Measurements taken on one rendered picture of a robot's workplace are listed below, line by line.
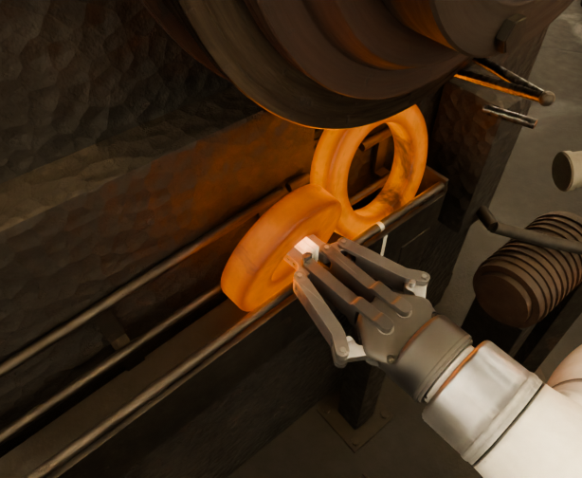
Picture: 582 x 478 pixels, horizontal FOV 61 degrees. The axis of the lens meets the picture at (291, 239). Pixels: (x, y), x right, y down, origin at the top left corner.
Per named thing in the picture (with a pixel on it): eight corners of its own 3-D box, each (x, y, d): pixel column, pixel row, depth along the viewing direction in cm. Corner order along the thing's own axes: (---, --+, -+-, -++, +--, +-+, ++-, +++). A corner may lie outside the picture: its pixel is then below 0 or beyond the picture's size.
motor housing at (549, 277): (416, 394, 121) (479, 251, 81) (472, 342, 130) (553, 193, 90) (460, 435, 114) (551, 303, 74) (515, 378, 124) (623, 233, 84)
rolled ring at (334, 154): (445, 105, 64) (424, 101, 66) (352, 80, 52) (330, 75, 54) (405, 240, 69) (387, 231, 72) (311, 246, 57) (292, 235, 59)
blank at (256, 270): (195, 285, 46) (220, 310, 45) (307, 160, 46) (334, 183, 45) (245, 297, 61) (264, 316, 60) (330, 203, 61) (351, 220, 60)
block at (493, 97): (407, 202, 85) (438, 74, 67) (437, 182, 88) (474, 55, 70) (458, 238, 80) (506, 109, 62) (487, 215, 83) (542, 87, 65)
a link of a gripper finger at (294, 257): (319, 276, 50) (299, 294, 49) (285, 248, 53) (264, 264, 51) (320, 267, 49) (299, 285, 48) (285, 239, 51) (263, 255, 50)
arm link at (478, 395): (517, 406, 46) (463, 361, 49) (558, 363, 39) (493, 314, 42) (458, 477, 42) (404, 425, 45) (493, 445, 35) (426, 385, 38)
